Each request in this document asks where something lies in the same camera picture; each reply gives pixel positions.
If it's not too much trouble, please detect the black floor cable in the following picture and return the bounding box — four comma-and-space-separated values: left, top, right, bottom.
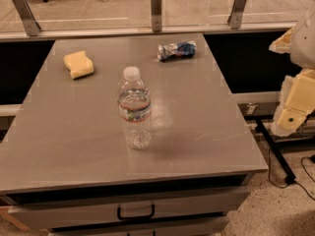
267, 145, 315, 202

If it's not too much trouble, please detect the crushed blue silver can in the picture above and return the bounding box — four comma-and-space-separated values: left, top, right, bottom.
157, 41, 196, 62

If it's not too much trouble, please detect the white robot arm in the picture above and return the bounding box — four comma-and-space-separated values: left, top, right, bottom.
269, 5, 315, 137

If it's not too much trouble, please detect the grey drawer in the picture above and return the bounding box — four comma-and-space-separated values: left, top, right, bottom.
9, 186, 250, 229
48, 216, 228, 236

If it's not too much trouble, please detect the lower grey drawer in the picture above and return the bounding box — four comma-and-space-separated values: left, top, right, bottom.
48, 216, 228, 236

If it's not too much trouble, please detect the right metal railing bracket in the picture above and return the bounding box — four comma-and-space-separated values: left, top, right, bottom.
227, 0, 247, 30

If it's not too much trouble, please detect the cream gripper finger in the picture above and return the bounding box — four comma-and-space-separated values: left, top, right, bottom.
271, 69, 315, 137
269, 29, 293, 54

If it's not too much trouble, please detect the upper grey drawer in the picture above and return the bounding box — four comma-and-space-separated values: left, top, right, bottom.
9, 186, 250, 229

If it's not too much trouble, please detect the left metal railing bracket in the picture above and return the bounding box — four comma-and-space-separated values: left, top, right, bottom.
12, 0, 41, 36

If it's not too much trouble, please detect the black metal stand leg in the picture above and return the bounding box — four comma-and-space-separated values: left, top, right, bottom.
256, 119, 295, 185

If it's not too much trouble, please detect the clear plastic water bottle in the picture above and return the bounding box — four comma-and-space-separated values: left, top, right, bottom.
117, 66, 152, 149

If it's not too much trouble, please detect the middle metal railing bracket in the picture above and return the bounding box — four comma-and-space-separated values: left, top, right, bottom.
151, 0, 162, 32

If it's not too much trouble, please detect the metal railing bracket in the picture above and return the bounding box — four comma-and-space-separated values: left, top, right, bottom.
227, 0, 247, 30
151, 0, 162, 32
12, 0, 41, 36

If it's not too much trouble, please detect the yellow sponge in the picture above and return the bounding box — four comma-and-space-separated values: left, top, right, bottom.
64, 51, 95, 80

